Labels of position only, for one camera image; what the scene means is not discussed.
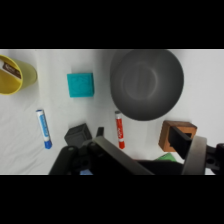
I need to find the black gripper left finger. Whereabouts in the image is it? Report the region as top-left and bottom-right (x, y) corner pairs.
(48, 126), (155, 176)

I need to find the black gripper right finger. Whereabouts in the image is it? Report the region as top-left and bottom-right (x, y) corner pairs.
(169, 126), (224, 176)

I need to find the teal blue cube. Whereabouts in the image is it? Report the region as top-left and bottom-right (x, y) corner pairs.
(66, 72), (95, 99)

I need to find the small black cube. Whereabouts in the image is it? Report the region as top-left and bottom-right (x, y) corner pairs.
(63, 123), (92, 147)

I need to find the grey bowl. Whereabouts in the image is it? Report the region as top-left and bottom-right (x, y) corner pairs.
(109, 49), (185, 122)

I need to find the red marker pen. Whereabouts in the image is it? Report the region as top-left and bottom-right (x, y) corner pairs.
(114, 110), (126, 150)

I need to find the green block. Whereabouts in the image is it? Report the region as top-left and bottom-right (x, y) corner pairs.
(155, 152), (178, 163)

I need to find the brown wooden block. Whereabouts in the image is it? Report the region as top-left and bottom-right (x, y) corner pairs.
(158, 120), (198, 153)

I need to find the blue marker pen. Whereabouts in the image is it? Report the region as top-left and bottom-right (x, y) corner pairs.
(35, 108), (53, 150)

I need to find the yellow cup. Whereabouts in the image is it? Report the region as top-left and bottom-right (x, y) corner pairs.
(0, 54), (38, 96)

